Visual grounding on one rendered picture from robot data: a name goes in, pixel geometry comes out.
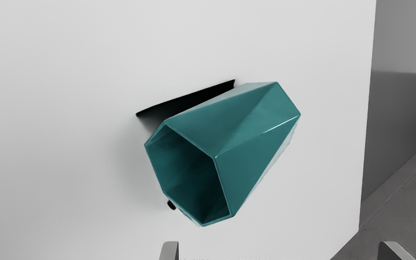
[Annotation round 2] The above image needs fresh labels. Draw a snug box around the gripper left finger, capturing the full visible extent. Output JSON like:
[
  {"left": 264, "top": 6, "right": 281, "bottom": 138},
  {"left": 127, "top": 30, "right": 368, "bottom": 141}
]
[{"left": 159, "top": 241, "right": 179, "bottom": 260}]

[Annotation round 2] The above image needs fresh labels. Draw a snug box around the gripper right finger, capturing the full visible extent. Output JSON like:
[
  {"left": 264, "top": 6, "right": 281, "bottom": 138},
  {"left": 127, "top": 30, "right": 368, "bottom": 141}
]
[{"left": 378, "top": 241, "right": 416, "bottom": 260}]

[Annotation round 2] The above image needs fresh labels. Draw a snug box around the teal faceted mug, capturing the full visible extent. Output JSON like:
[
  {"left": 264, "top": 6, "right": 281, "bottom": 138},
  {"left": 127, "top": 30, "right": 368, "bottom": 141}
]
[{"left": 144, "top": 82, "right": 301, "bottom": 228}]

